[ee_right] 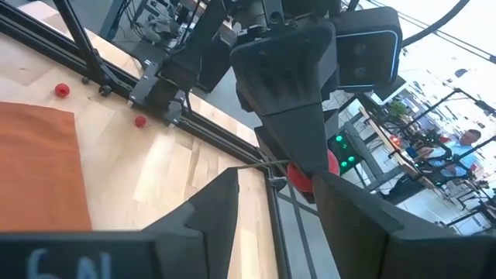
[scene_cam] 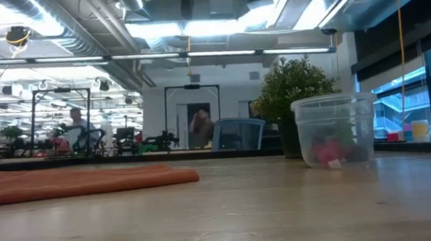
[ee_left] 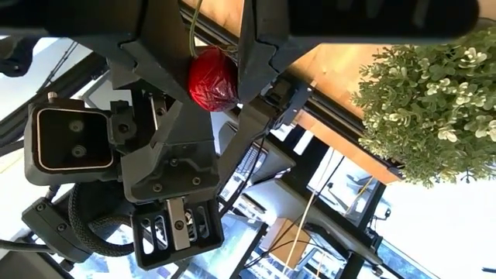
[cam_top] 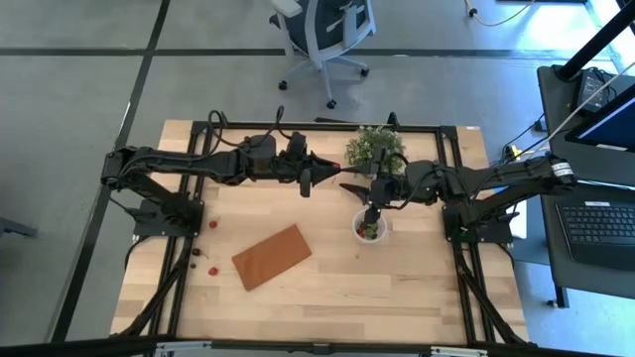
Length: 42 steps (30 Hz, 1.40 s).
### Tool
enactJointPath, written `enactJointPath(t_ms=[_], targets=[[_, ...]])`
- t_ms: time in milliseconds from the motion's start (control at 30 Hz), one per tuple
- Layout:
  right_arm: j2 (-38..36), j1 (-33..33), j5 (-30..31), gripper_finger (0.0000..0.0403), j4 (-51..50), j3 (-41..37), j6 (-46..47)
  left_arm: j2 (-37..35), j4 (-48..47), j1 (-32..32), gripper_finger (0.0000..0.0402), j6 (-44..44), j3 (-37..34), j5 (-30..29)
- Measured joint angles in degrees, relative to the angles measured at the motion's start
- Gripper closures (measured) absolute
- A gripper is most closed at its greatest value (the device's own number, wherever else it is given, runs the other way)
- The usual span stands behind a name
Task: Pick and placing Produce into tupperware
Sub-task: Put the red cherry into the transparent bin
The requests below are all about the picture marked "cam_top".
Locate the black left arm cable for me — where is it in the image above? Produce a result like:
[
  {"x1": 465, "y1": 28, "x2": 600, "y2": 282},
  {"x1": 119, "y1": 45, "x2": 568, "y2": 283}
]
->
[{"x1": 205, "y1": 104, "x2": 294, "y2": 150}]

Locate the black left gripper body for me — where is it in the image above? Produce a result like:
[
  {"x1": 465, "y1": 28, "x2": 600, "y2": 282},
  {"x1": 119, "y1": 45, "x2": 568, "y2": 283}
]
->
[{"x1": 271, "y1": 131, "x2": 314, "y2": 198}]

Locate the grey office chair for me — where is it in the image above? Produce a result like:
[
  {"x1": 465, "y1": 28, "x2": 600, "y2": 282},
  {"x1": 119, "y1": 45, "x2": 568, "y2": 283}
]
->
[{"x1": 268, "y1": 0, "x2": 377, "y2": 111}]

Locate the white cable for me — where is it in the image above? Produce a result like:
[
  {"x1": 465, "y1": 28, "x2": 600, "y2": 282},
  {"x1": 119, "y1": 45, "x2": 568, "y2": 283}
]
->
[{"x1": 540, "y1": 59, "x2": 635, "y2": 150}]

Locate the black laptop screen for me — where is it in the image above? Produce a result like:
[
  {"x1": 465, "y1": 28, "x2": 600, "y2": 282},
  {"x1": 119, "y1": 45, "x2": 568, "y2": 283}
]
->
[{"x1": 565, "y1": 82, "x2": 635, "y2": 154}]

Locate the black keyboard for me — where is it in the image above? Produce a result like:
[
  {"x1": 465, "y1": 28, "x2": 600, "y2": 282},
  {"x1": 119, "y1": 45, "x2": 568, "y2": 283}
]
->
[{"x1": 555, "y1": 199, "x2": 635, "y2": 273}]

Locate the orange cloth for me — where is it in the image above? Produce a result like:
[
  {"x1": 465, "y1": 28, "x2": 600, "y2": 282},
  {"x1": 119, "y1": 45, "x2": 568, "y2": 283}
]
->
[{"x1": 230, "y1": 223, "x2": 314, "y2": 293}]

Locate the green potted plant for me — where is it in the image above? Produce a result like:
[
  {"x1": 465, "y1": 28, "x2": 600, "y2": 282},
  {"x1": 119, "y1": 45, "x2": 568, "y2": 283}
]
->
[{"x1": 344, "y1": 124, "x2": 407, "y2": 179}]

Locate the black side desk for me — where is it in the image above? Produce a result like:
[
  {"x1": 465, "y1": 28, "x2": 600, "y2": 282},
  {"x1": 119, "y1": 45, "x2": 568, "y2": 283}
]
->
[{"x1": 537, "y1": 63, "x2": 635, "y2": 308}]

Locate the yellow cable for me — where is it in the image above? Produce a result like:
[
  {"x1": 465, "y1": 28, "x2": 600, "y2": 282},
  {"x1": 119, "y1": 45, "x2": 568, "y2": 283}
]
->
[{"x1": 463, "y1": 0, "x2": 538, "y2": 29}]

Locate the black power adapter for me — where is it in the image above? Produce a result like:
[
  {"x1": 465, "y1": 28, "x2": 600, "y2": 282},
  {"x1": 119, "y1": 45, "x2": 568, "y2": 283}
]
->
[{"x1": 574, "y1": 67, "x2": 619, "y2": 116}]

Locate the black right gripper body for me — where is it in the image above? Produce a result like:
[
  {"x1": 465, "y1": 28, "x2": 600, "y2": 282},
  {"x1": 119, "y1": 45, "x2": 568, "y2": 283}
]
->
[{"x1": 364, "y1": 146, "x2": 413, "y2": 232}]

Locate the grey metal object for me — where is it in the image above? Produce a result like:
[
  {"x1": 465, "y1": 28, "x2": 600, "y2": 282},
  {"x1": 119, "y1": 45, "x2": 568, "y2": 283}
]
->
[{"x1": 0, "y1": 216, "x2": 40, "y2": 240}]

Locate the black vertical post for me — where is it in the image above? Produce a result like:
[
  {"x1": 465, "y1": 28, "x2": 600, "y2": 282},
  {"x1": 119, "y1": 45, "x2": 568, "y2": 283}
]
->
[{"x1": 556, "y1": 0, "x2": 635, "y2": 82}]

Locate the white paper sheet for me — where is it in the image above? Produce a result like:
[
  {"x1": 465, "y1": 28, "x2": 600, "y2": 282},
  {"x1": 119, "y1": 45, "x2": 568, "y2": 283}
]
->
[{"x1": 509, "y1": 196, "x2": 528, "y2": 240}]

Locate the clear plastic tupperware container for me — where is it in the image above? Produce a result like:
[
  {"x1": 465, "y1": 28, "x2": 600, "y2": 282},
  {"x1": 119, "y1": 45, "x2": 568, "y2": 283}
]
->
[{"x1": 351, "y1": 208, "x2": 389, "y2": 245}]

